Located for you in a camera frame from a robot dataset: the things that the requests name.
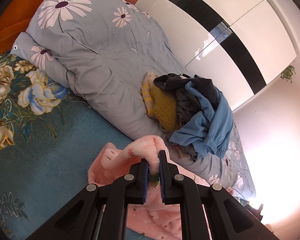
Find white wardrobe black stripe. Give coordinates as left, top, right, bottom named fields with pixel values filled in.
left=136, top=0, right=296, bottom=109

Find mustard knitted sweater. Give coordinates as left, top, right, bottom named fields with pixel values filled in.
left=141, top=71, right=180, bottom=133

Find green hanging plant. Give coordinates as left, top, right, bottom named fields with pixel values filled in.
left=280, top=65, right=296, bottom=83

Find blue sweatpants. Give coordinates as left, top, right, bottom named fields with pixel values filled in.
left=168, top=81, right=234, bottom=159

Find grey daisy print duvet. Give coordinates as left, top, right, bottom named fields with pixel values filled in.
left=11, top=0, right=256, bottom=200

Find teal floral bed blanket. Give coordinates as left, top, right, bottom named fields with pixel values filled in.
left=0, top=54, right=130, bottom=239

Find pink fleece garment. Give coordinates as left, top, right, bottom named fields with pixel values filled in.
left=87, top=134, right=243, bottom=240

